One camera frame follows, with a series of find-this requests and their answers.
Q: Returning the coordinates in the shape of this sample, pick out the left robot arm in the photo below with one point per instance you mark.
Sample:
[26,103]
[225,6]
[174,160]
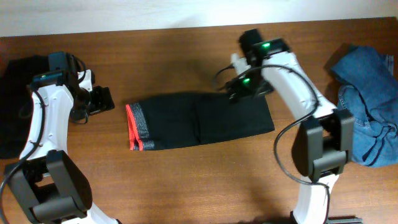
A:
[46,183]

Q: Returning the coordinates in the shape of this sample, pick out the folded black cloth pile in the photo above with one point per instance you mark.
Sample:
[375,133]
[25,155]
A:
[16,101]

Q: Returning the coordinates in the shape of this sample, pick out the black metal base rail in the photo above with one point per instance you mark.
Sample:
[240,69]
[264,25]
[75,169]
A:
[345,220]

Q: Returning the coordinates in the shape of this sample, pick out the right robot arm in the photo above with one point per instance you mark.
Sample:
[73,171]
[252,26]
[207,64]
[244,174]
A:
[324,141]

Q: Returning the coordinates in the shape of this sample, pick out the blue denim jeans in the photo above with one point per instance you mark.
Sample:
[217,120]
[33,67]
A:
[369,91]

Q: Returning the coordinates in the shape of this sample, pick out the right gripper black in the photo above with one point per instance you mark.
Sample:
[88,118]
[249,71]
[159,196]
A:
[238,83]

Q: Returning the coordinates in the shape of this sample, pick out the black pants with red waistband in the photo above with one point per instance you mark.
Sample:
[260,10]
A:
[191,118]

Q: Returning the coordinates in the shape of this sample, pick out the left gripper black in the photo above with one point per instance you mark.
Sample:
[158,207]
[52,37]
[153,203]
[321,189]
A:
[104,101]

